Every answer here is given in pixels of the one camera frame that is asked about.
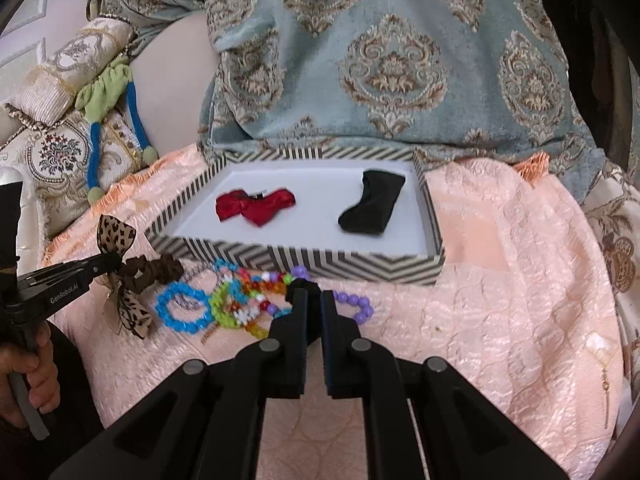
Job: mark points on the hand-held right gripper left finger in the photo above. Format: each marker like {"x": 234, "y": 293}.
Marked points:
{"x": 295, "y": 345}

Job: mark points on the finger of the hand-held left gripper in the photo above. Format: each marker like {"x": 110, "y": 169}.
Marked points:
{"x": 97, "y": 266}

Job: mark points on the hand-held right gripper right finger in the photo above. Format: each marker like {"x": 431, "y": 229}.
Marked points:
{"x": 328, "y": 350}

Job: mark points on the leopard print bow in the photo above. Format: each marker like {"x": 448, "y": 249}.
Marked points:
{"x": 117, "y": 232}

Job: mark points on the brown scrunchie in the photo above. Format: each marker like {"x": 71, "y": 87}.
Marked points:
{"x": 155, "y": 272}

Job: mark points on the striped cardboard box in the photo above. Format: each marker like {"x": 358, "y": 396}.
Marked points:
{"x": 310, "y": 255}

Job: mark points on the person's left hand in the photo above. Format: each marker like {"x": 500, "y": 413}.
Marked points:
{"x": 42, "y": 375}

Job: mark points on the person's dark clothing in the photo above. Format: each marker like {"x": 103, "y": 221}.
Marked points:
{"x": 80, "y": 385}

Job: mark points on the cream floral embroidered cushion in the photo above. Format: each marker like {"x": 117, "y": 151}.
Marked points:
{"x": 55, "y": 155}

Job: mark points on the red bow hair clip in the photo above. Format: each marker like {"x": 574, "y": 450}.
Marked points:
{"x": 255, "y": 207}

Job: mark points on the black scrunchie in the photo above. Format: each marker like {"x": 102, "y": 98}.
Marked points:
{"x": 370, "y": 205}

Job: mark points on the green blue fabric tieback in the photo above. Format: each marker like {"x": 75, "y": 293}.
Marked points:
{"x": 100, "y": 100}

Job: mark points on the pink textured blanket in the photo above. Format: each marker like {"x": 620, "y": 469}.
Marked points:
{"x": 500, "y": 285}

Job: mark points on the beige sofa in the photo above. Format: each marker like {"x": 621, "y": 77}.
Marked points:
{"x": 175, "y": 90}

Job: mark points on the cream embroidered bolster pillow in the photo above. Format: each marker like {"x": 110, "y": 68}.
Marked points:
{"x": 65, "y": 70}

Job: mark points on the large blue damask cushion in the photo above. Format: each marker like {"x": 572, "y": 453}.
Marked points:
{"x": 400, "y": 60}

